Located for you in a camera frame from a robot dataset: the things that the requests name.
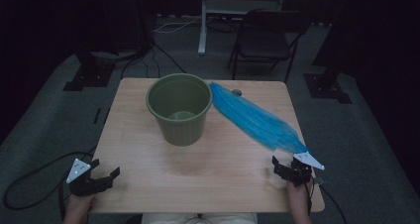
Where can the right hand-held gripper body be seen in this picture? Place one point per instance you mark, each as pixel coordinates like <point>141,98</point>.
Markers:
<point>302,176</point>

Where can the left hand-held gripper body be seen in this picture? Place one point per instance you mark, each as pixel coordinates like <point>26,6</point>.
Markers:
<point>79,184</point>

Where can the blue plastic bag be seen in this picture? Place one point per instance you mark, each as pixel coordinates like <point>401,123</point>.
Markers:
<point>257,121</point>

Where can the green plastic bin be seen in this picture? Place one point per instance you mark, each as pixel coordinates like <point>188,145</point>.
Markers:
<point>180,131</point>

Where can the person's left hand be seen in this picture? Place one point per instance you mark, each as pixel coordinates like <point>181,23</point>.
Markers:
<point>78,206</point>

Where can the person's right hand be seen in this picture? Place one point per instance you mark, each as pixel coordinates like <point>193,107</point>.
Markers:
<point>298,201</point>

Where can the black stand base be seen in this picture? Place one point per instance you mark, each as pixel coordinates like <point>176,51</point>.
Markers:
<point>325,88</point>
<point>89,78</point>

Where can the black folding chair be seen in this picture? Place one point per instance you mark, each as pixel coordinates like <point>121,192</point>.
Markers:
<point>264,44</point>

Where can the white metal stand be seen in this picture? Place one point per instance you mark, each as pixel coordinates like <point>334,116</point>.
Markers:
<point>202,35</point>

